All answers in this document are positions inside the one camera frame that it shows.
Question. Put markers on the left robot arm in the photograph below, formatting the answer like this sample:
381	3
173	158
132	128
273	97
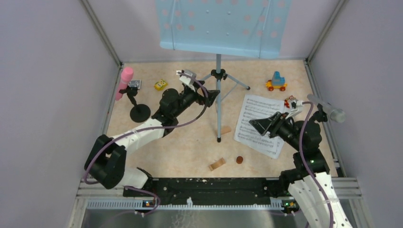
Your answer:
106	164

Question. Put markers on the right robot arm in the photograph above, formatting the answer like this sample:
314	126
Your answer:
309	183

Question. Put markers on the brown wooden cylinder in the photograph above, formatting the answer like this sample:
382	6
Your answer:
239	160

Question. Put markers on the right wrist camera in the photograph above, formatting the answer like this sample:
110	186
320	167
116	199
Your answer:
295	109

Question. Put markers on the wooden arch block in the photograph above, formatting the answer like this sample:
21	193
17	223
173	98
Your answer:
217	164

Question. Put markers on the wooden block near stand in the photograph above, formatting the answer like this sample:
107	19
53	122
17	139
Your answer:
225	130

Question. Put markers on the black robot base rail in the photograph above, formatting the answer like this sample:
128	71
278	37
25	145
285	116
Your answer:
217	191

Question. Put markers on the light blue music stand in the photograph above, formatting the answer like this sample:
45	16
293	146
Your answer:
245	28

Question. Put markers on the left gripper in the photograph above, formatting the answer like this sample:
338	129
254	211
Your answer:
212	94

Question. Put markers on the blue toy car blocks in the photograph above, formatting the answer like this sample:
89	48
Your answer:
276	82

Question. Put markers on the grey microphone on stand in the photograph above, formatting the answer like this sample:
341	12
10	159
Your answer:
334	113

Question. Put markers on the small grey picture card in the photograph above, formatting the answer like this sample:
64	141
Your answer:
135	84

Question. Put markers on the yellow owl toy block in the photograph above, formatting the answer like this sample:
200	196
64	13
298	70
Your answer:
160	85

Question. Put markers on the red owl toy block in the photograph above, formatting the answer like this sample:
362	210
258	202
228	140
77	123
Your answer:
288	101

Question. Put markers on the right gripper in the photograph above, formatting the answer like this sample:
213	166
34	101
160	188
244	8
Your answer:
263	125

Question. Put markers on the pink microphone on stand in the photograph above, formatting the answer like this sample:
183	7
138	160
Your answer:
139	112

